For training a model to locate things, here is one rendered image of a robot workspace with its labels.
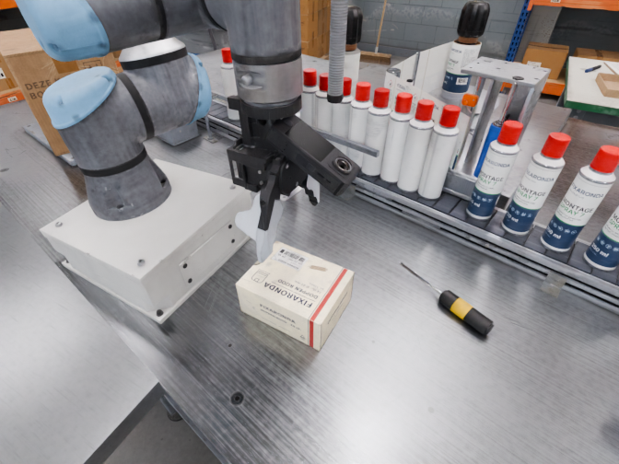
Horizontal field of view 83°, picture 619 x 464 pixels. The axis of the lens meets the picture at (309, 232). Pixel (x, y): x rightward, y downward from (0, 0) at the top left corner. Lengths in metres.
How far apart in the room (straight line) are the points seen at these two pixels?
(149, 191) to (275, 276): 0.29
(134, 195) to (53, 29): 0.37
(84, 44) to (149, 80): 0.29
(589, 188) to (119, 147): 0.79
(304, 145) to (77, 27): 0.23
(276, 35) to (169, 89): 0.35
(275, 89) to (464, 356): 0.49
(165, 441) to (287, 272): 1.02
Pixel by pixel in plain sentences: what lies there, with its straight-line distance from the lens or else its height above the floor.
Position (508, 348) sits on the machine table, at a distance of 0.69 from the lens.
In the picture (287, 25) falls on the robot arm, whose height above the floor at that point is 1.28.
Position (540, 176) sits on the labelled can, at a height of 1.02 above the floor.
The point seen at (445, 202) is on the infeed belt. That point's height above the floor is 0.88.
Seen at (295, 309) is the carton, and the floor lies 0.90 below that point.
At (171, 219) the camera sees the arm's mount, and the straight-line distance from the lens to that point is 0.69.
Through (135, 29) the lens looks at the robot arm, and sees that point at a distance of 0.43.
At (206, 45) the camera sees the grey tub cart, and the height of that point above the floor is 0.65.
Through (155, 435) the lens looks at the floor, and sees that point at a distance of 1.53.
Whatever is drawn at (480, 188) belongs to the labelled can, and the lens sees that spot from 0.79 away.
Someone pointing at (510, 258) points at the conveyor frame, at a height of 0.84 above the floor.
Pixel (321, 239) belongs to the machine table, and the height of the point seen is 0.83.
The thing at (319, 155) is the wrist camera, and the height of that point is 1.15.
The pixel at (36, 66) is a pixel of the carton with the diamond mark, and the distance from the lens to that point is 1.19.
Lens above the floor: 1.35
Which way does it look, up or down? 41 degrees down
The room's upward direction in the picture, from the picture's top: straight up
